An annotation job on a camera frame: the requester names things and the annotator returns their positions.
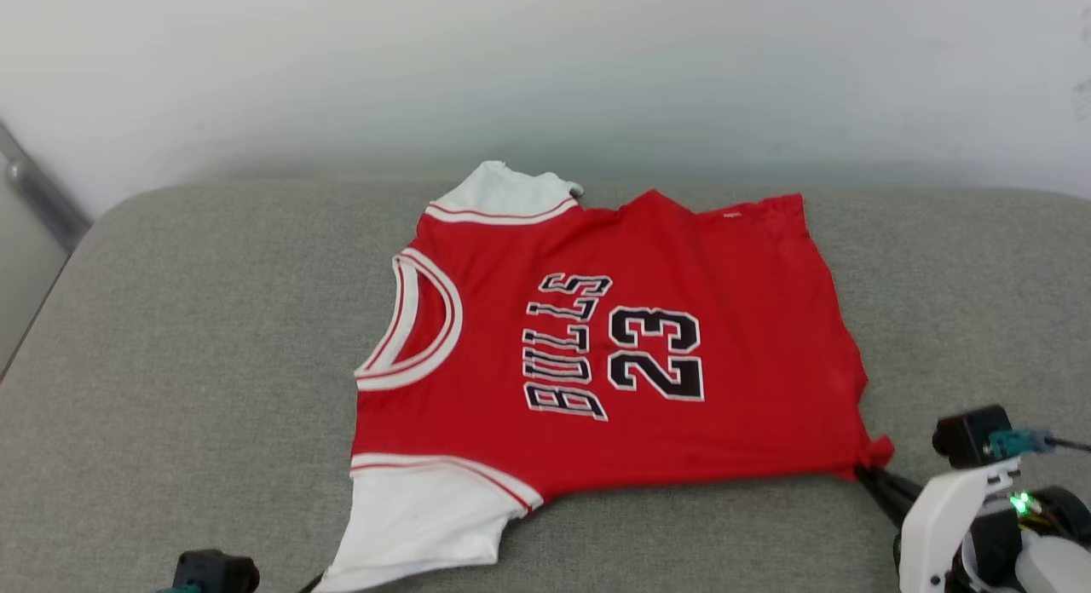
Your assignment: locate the black cable with teal plug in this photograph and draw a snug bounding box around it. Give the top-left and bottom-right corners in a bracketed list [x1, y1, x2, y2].
[987, 428, 1091, 459]

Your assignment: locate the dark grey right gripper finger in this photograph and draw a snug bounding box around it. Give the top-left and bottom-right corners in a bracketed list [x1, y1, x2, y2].
[859, 463, 926, 505]
[856, 474, 913, 527]

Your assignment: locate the grey metal wall trim strip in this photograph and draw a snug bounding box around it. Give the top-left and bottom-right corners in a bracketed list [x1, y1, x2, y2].
[0, 120, 93, 255]

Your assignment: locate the red white Bulls 23 jersey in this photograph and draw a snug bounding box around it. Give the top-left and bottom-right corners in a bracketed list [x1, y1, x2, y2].
[311, 160, 896, 593]

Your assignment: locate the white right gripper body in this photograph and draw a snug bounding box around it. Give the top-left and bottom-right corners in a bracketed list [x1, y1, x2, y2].
[898, 457, 1025, 593]

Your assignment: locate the grey fabric sofa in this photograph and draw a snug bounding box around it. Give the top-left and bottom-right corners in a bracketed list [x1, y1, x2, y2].
[0, 177, 1091, 593]

